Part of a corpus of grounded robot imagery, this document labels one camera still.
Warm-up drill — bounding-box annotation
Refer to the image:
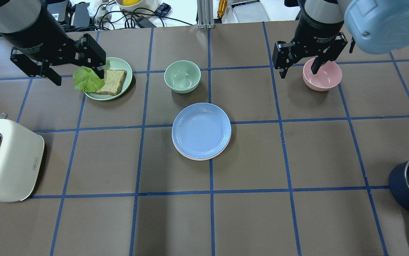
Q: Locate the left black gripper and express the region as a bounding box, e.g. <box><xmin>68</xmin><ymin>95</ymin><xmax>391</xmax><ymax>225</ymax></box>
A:
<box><xmin>2</xmin><ymin>10</ymin><xmax>106</xmax><ymax>86</ymax></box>

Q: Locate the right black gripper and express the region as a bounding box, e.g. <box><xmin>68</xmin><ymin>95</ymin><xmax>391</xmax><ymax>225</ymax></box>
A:
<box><xmin>272</xmin><ymin>12</ymin><xmax>348</xmax><ymax>79</ymax></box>

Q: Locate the blue plate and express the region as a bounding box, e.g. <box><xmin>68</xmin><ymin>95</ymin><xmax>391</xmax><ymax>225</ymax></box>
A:
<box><xmin>171</xmin><ymin>102</ymin><xmax>232</xmax><ymax>161</ymax></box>

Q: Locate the pink plate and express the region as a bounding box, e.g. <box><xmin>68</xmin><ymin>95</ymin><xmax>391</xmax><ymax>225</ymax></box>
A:
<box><xmin>172</xmin><ymin>135</ymin><xmax>232</xmax><ymax>161</ymax></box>

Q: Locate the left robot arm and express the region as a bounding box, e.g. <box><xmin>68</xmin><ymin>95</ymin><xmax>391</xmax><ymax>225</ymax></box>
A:
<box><xmin>0</xmin><ymin>0</ymin><xmax>106</xmax><ymax>86</ymax></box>

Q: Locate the lettuce leaf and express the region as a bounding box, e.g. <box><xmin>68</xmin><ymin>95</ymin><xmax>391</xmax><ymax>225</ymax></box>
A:
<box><xmin>72</xmin><ymin>66</ymin><xmax>105</xmax><ymax>93</ymax></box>

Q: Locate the pink bowl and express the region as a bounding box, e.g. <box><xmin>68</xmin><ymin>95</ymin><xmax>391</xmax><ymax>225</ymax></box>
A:
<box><xmin>302</xmin><ymin>59</ymin><xmax>342</xmax><ymax>92</ymax></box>

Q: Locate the bread slice on plate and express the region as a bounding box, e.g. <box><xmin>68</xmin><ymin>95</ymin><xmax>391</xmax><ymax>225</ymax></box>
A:
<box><xmin>93</xmin><ymin>69</ymin><xmax>127</xmax><ymax>96</ymax></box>

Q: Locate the green plate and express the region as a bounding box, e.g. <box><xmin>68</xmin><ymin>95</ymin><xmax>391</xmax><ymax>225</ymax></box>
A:
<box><xmin>85</xmin><ymin>57</ymin><xmax>133</xmax><ymax>101</ymax></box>

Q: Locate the bowl with toy fruit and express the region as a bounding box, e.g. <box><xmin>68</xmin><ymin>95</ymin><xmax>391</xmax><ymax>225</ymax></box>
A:
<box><xmin>116</xmin><ymin>0</ymin><xmax>161</xmax><ymax>11</ymax></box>

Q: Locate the green bowl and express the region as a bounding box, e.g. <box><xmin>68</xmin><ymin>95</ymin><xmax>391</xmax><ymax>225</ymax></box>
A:
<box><xmin>164</xmin><ymin>60</ymin><xmax>201</xmax><ymax>94</ymax></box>

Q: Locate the white toaster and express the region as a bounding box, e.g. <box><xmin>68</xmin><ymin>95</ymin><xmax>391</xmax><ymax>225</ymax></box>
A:
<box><xmin>0</xmin><ymin>119</ymin><xmax>45</xmax><ymax>202</ymax></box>

